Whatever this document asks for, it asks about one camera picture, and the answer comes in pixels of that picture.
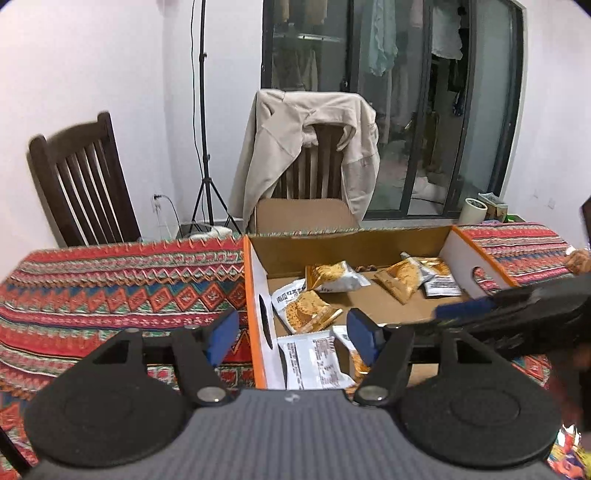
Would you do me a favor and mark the white label snack packet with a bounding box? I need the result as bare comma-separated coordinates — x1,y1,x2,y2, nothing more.
277,330,356,390

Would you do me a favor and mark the silver biscuit packet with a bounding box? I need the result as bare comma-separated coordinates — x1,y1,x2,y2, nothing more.
372,250,463,305
271,279,342,335

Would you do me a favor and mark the silver orange snack packet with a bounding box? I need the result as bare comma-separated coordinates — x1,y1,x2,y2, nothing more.
305,261,370,293

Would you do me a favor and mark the person's left hand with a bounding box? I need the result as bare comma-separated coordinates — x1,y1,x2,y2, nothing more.
565,249,591,275

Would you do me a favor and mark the orange cardboard box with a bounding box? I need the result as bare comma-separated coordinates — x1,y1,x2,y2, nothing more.
242,224,521,391

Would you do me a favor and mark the patterned red tablecloth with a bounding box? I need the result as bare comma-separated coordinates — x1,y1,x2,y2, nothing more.
1,227,561,479

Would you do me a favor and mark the floor lamp on stand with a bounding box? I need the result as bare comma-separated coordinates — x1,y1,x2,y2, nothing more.
189,0,242,234

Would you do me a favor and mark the chair with beige jacket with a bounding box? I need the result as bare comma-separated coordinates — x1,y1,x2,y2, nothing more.
253,121,362,234

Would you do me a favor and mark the dark wooden chair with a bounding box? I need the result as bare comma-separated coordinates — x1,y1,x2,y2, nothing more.
29,112,140,246

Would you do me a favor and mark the beige jacket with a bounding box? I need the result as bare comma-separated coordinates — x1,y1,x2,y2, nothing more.
228,89,381,224

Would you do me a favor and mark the black framed glass door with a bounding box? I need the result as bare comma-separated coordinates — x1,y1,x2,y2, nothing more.
262,0,524,220

